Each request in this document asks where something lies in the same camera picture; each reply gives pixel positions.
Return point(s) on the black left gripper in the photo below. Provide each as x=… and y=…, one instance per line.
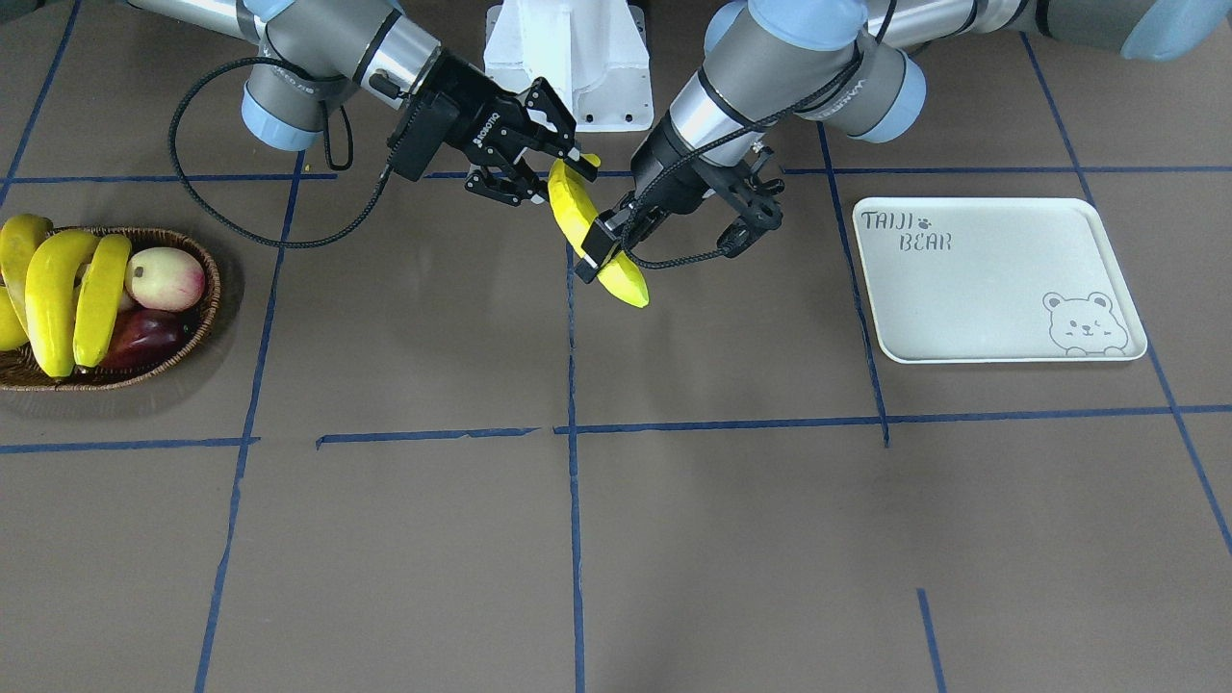
x=671, y=180

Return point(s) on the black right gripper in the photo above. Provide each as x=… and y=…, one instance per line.
x=478, y=115

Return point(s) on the yellow banana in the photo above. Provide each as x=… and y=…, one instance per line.
x=21, y=237
x=50, y=303
x=99, y=300
x=599, y=258

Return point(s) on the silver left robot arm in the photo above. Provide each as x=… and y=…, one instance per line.
x=844, y=63

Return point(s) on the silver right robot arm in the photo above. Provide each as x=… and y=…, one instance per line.
x=315, y=54

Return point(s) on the brown wicker basket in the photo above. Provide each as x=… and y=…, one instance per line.
x=22, y=374

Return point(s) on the white bear tray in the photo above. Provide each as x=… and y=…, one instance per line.
x=967, y=280

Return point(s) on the red yellow peach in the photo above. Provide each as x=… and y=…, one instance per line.
x=167, y=279

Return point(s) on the yellow lemon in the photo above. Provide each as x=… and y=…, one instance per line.
x=13, y=336

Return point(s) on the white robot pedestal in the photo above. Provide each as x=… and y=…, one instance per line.
x=593, y=53

